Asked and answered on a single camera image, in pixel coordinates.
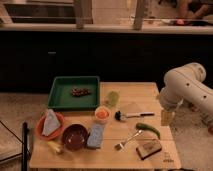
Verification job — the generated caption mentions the bunch of dark grapes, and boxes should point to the bunch of dark grapes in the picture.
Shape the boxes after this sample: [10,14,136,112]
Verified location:
[71,88,91,97]

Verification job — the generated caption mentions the green pepper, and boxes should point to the green pepper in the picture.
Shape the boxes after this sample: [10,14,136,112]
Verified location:
[135,123,161,139]

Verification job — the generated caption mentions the brown wooden block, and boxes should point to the brown wooden block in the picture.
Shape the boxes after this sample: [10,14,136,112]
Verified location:
[136,140,162,160]

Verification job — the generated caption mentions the dark red bowl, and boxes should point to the dark red bowl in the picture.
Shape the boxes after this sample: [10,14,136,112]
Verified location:
[61,124,88,151]

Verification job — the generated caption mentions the green plastic tray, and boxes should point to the green plastic tray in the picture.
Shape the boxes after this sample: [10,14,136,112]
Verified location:
[48,76,100,110]

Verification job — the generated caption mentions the small cup with orange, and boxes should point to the small cup with orange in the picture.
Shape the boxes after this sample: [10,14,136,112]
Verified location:
[95,106,110,124]

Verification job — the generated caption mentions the blue sponge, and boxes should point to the blue sponge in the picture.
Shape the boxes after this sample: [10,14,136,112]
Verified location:
[87,123,104,149]

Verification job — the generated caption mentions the metal fork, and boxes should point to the metal fork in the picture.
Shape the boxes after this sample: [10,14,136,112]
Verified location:
[114,130,142,151]

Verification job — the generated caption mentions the black chair frame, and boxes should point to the black chair frame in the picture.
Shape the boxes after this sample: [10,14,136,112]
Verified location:
[1,122,31,171]

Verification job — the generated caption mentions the black dish brush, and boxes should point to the black dish brush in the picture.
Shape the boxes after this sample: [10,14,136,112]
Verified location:
[114,111,154,122]

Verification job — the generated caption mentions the person in background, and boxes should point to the person in background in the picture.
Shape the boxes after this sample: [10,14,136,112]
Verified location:
[175,0,213,26]

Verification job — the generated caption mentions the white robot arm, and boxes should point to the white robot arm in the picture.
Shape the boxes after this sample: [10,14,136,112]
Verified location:
[159,62,213,131]

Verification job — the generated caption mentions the grey folded cloth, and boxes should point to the grey folded cloth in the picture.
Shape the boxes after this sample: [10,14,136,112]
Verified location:
[42,109,61,136]

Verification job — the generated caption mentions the green plastic cup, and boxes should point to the green plastic cup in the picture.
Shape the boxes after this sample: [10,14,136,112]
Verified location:
[107,91,119,107]

